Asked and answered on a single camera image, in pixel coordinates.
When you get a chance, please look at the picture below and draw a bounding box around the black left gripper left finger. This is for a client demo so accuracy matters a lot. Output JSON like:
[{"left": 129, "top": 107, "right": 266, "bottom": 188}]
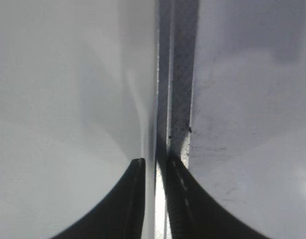
[{"left": 54, "top": 158, "right": 146, "bottom": 239}]

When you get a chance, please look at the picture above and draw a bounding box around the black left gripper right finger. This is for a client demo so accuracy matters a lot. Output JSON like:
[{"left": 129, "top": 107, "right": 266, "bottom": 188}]
[{"left": 156, "top": 141, "right": 265, "bottom": 239}]

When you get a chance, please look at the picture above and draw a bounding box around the white aluminium-framed whiteboard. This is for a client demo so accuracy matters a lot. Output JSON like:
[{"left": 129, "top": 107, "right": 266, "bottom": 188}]
[{"left": 157, "top": 0, "right": 306, "bottom": 239}]

